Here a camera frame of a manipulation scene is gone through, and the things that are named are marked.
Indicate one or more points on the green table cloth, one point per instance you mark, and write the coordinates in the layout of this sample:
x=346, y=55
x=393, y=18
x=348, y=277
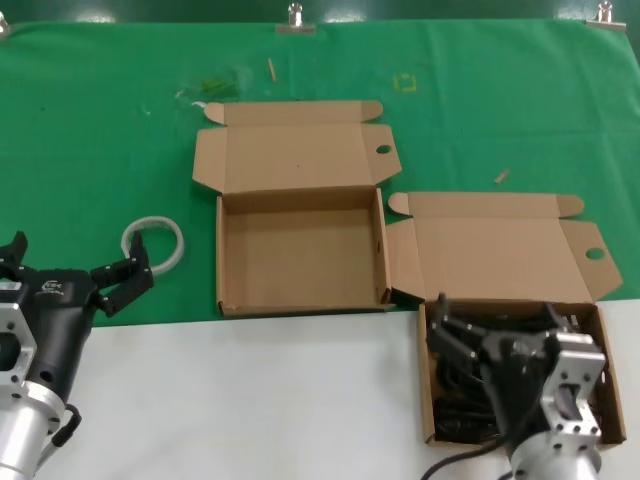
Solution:
x=100, y=150

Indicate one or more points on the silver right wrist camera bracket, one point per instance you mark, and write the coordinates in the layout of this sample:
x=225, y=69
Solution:
x=575, y=360

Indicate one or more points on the brown cardboard box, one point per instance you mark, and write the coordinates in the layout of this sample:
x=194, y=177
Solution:
x=300, y=250
x=500, y=250

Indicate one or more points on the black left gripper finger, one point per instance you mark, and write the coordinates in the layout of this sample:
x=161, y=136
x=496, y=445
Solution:
x=17, y=250
x=130, y=280

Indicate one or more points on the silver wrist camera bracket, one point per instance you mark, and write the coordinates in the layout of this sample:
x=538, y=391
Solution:
x=15, y=340
x=575, y=360

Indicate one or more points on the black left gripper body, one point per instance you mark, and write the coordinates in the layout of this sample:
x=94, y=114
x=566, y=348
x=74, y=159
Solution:
x=55, y=320

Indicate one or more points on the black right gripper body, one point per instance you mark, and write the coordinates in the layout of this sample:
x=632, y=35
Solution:
x=515, y=370

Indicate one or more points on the clear plastic bag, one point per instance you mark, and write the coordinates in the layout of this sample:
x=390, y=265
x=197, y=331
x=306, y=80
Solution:
x=217, y=85

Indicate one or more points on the silver binder clip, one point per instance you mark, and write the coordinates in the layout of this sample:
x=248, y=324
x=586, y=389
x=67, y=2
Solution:
x=606, y=24
x=295, y=29

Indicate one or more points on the thin wooden stick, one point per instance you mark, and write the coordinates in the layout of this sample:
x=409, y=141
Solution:
x=271, y=70

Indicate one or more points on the short wooden piece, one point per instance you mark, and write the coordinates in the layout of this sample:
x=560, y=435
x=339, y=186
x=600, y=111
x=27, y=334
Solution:
x=501, y=176

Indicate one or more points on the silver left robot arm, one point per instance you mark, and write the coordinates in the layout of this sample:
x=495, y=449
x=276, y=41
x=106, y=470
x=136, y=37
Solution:
x=25, y=430

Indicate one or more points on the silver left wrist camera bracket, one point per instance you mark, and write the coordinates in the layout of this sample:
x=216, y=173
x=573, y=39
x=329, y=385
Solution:
x=15, y=340

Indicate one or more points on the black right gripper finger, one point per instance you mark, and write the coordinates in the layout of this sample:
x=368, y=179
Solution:
x=560, y=322
x=455, y=340

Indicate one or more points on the white tape roll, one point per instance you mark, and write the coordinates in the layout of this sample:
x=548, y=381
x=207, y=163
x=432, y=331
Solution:
x=181, y=245

